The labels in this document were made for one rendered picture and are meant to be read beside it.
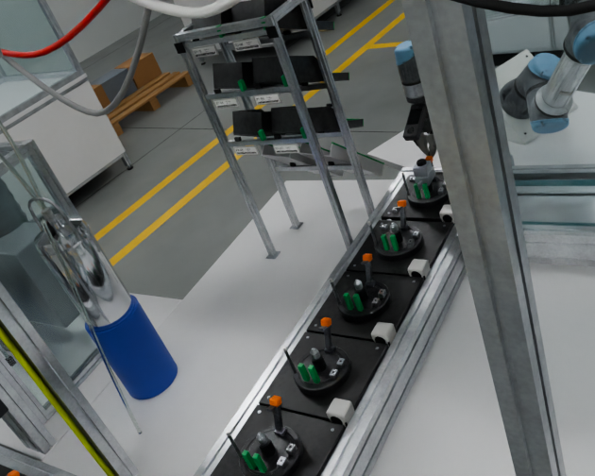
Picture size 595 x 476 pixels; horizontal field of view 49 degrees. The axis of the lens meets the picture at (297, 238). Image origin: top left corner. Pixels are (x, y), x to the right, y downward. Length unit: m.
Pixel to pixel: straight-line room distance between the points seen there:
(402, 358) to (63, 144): 4.41
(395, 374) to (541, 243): 0.57
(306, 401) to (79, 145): 4.41
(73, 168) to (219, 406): 4.08
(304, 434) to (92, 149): 4.54
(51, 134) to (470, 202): 5.10
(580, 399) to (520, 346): 0.86
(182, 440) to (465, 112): 1.38
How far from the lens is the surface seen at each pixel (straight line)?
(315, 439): 1.47
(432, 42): 0.53
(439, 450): 1.51
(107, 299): 1.77
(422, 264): 1.76
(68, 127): 5.65
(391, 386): 1.54
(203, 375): 1.92
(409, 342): 1.60
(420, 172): 2.00
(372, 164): 2.17
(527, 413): 0.78
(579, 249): 1.84
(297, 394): 1.57
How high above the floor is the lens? 2.05
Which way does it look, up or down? 31 degrees down
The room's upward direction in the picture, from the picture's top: 22 degrees counter-clockwise
